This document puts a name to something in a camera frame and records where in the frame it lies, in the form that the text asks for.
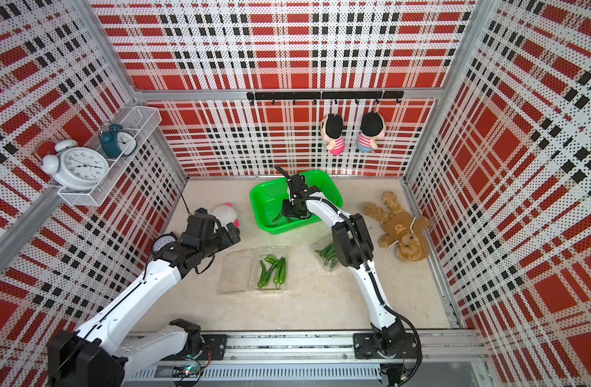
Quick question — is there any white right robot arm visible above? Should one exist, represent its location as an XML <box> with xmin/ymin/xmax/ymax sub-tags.
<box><xmin>277</xmin><ymin>167</ymin><xmax>422</xmax><ymax>362</ymax></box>

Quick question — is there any hanging doll pink shirt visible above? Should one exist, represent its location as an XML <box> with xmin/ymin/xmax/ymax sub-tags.
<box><xmin>321</xmin><ymin>114</ymin><xmax>345</xmax><ymax>156</ymax></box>

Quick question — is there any brown plush bear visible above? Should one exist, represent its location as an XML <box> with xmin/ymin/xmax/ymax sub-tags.
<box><xmin>363</xmin><ymin>191</ymin><xmax>430</xmax><ymax>262</ymax></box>

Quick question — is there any teal alarm clock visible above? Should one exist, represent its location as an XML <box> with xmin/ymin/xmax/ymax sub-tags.
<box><xmin>99</xmin><ymin>124</ymin><xmax>138</xmax><ymax>159</ymax></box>

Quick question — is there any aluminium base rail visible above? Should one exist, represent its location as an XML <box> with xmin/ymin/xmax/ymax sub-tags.
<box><xmin>127</xmin><ymin>329</ymin><xmax>495</xmax><ymax>386</ymax></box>

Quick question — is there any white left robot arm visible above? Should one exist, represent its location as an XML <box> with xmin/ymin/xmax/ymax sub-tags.
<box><xmin>47</xmin><ymin>208</ymin><xmax>241</xmax><ymax>386</ymax></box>

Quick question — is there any hanging doll striped shirt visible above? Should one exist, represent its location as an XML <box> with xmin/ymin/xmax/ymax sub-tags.
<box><xmin>357</xmin><ymin>111</ymin><xmax>386</xmax><ymax>153</ymax></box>

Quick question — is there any white wire wall shelf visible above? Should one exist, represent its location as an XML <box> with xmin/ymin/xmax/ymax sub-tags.
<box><xmin>58</xmin><ymin>106</ymin><xmax>162</xmax><ymax>206</ymax></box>

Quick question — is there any green plastic basket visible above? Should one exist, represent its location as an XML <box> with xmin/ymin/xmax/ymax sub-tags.
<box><xmin>249</xmin><ymin>168</ymin><xmax>344</xmax><ymax>235</ymax></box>

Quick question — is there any small green pepper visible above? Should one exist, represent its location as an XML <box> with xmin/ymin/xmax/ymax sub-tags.
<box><xmin>273</xmin><ymin>258</ymin><xmax>284</xmax><ymax>290</ymax></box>
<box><xmin>258</xmin><ymin>261</ymin><xmax>267</xmax><ymax>289</ymax></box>
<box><xmin>262</xmin><ymin>255</ymin><xmax>279</xmax><ymax>286</ymax></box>
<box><xmin>278</xmin><ymin>258</ymin><xmax>287</xmax><ymax>285</ymax></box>

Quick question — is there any green circuit board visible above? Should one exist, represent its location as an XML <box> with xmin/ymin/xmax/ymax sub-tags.
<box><xmin>171</xmin><ymin>364</ymin><xmax>202</xmax><ymax>380</ymax></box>

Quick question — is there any pink striped plush toy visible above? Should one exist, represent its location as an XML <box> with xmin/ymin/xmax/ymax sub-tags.
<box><xmin>210</xmin><ymin>203</ymin><xmax>240</xmax><ymax>227</ymax></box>

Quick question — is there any black alarm clock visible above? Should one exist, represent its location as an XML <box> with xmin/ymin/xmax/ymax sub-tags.
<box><xmin>151</xmin><ymin>232</ymin><xmax>178</xmax><ymax>255</ymax></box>

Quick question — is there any white alarm clock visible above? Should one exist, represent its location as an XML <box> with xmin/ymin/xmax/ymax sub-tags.
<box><xmin>39</xmin><ymin>139</ymin><xmax>110</xmax><ymax>192</ymax></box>

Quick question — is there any black hook rail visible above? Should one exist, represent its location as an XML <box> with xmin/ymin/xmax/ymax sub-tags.
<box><xmin>246</xmin><ymin>90</ymin><xmax>405</xmax><ymax>103</ymax></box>

